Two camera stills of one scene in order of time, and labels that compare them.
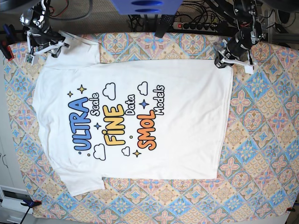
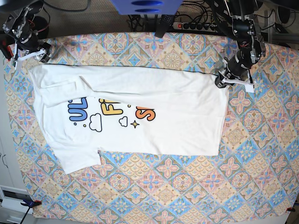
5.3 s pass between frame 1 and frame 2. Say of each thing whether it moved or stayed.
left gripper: moved
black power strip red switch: stayed
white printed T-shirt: moved
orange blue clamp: stayed
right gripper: moved
